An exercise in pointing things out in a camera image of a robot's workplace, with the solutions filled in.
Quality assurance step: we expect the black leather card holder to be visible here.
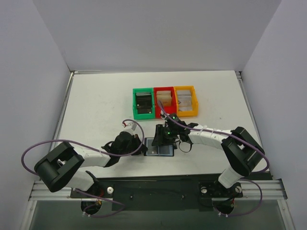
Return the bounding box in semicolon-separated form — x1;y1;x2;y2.
144;138;175;157

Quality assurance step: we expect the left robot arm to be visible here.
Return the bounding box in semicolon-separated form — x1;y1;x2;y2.
34;131;148;197

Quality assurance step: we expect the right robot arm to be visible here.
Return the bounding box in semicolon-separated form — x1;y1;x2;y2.
152;114;264;196

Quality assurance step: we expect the grey cards stack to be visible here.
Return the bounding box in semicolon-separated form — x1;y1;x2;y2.
177;90;193;112

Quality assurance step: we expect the beige cards stack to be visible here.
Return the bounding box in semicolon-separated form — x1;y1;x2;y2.
156;91;172;106

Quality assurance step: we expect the black card holders stack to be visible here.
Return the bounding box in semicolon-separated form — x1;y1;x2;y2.
135;92;152;114

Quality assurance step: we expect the green plastic bin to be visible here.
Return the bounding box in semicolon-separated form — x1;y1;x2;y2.
132;88;155;120

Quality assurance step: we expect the yellow plastic bin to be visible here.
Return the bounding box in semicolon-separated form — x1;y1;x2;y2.
174;86;199;117

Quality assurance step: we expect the red plastic bin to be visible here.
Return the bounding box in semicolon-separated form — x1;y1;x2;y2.
153;87;177;118

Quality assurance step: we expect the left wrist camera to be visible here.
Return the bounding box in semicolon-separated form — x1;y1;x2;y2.
123;122;137;135

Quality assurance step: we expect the black strap loop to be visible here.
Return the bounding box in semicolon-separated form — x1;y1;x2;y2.
177;140;192;153

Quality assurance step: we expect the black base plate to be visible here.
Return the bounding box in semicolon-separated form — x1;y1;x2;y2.
69;173;244;213

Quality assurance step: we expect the aluminium frame rail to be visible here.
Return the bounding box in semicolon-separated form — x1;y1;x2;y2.
28;178;288;202

